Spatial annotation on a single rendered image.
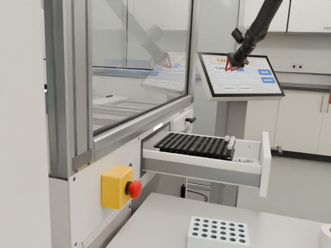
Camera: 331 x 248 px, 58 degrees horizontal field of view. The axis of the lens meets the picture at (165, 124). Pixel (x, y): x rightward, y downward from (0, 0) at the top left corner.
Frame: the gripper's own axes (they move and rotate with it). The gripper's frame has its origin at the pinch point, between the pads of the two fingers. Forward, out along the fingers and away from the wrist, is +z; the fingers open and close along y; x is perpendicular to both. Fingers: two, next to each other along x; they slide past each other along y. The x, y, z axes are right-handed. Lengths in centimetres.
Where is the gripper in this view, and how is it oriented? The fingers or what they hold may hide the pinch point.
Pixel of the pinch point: (228, 69)
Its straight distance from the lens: 156.3
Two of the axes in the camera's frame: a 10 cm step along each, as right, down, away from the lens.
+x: 2.4, 8.9, -4.0
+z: -3.4, 4.6, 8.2
